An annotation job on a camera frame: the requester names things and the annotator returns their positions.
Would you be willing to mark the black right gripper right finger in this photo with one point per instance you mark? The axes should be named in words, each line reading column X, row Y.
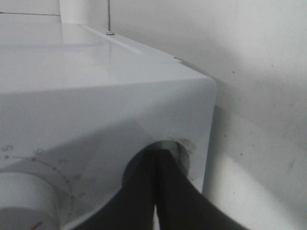
column 180, row 206

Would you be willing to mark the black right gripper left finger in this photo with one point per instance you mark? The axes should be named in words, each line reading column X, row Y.
column 132, row 208

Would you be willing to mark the white round door release button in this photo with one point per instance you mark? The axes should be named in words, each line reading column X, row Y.
column 177, row 150

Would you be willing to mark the white lower microwave knob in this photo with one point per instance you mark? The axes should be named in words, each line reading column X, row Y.
column 28, row 202

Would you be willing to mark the white microwave oven body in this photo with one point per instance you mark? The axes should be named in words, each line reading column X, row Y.
column 76, row 105

